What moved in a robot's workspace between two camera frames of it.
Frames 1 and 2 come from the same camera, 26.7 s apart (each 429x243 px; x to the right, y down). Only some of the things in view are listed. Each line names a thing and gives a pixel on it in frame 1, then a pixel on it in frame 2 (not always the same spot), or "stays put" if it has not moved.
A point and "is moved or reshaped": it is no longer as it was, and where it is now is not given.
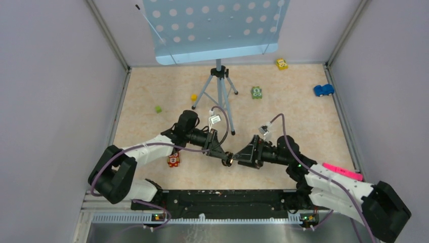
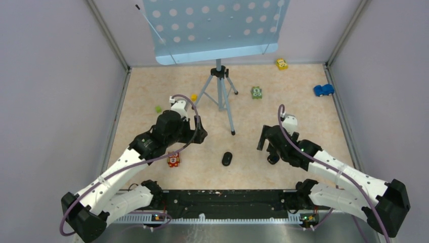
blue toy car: x=327 y=89 stays put
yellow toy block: x=282 y=64 stays put
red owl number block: x=173 y=160 stays put
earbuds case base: x=228 y=160 is moved or reshaped
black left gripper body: x=209 y=142 -> x=183 y=134
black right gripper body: x=264 y=153 -> x=271 y=149
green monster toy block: x=256 y=92 stays put
